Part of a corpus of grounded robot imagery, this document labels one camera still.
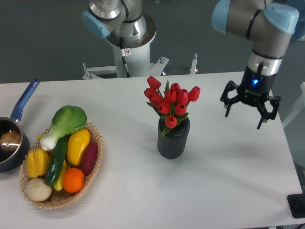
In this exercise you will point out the yellow mango toy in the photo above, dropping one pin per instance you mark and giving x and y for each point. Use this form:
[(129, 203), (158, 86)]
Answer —
[(77, 144)]

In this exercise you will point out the blue translucent container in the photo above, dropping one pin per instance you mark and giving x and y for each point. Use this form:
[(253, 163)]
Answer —
[(299, 34)]

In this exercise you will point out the woven wicker basket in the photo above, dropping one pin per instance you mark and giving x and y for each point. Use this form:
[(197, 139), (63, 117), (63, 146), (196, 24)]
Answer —
[(59, 199)]

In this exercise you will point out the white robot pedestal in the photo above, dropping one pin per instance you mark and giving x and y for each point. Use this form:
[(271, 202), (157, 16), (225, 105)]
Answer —
[(131, 49)]

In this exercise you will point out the yellow bell pepper toy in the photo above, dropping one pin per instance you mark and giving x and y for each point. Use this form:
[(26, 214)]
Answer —
[(37, 162)]

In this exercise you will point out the black device at edge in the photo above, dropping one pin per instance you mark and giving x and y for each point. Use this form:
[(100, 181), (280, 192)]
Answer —
[(297, 205)]

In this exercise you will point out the yellow banana toy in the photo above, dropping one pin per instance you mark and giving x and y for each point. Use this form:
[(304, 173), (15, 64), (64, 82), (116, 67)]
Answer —
[(58, 185)]

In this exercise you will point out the dark grey ribbed vase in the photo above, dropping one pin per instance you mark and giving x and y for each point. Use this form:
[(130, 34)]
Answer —
[(172, 144)]

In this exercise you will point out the purple sweet potato toy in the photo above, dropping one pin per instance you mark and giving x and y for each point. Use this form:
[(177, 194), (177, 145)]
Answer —
[(89, 158)]

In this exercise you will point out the white frame at right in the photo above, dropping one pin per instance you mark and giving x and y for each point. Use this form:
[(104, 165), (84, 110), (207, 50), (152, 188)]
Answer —
[(296, 108)]

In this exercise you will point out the white steamed bun toy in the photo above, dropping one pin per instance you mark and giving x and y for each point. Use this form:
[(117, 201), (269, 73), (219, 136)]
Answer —
[(37, 190)]

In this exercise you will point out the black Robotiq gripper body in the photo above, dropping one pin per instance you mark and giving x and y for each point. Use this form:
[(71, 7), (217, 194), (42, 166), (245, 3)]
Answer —
[(254, 87)]

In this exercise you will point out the green cucumber toy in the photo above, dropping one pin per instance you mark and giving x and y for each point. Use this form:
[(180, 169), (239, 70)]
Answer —
[(56, 161)]

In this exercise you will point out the blue saucepan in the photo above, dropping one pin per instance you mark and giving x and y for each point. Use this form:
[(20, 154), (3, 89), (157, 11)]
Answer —
[(12, 159)]

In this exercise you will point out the brown meat patty toy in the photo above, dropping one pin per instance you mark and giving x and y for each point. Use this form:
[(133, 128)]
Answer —
[(10, 140)]

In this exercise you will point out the red tulip bouquet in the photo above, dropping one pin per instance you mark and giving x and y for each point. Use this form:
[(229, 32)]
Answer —
[(170, 104)]

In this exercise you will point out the orange fruit toy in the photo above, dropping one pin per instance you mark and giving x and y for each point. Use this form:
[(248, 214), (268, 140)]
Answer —
[(73, 180)]

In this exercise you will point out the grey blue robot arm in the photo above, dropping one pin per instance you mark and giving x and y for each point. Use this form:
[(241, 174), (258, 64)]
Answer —
[(268, 25)]

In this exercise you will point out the green bok choy toy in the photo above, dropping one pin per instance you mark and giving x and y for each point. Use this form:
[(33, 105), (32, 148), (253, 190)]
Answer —
[(67, 120)]

